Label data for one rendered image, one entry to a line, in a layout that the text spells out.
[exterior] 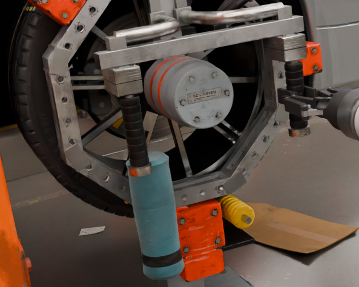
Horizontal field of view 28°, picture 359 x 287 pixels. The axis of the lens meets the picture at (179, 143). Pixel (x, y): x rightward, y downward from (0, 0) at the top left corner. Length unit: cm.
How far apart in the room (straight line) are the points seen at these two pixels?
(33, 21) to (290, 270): 141
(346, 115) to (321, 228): 168
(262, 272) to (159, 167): 120
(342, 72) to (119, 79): 75
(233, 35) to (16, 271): 60
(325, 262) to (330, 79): 94
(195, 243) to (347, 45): 64
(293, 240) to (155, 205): 138
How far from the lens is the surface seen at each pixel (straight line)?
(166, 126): 178
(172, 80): 143
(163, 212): 146
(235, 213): 169
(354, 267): 257
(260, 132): 166
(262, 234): 285
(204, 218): 164
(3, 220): 108
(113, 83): 129
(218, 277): 207
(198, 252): 166
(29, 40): 155
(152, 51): 132
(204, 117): 143
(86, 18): 148
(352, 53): 187
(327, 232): 282
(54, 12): 146
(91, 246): 300
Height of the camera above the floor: 115
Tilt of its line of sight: 16 degrees down
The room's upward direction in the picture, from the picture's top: 8 degrees counter-clockwise
